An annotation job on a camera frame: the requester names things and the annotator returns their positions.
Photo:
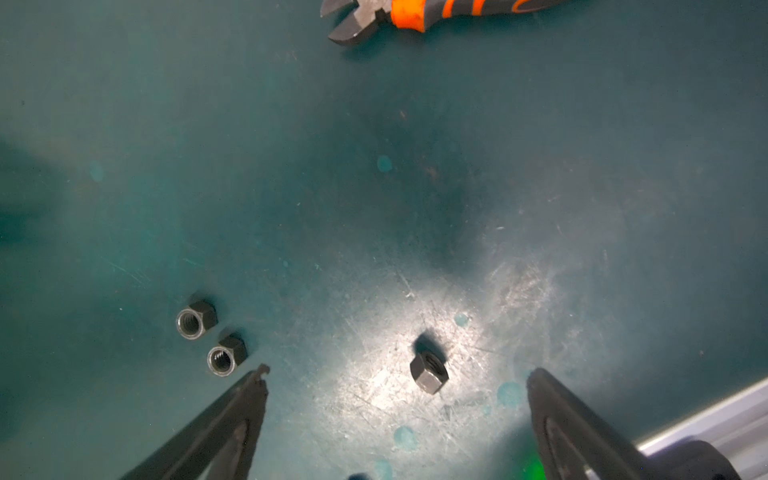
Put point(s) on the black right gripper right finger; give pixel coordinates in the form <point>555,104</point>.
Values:
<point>572,439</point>

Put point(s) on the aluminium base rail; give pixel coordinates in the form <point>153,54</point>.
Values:
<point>736,426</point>

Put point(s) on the orange black side cutters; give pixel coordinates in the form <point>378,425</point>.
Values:
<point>365,16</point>

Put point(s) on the black hex nut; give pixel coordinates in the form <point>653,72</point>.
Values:
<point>195,320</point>
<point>428,372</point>
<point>225,357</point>
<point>359,477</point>

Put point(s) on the green table mat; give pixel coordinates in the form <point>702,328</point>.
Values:
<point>582,189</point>

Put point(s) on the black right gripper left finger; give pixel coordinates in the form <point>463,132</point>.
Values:
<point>220,442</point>

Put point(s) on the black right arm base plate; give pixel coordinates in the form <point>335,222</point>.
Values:
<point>694,460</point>

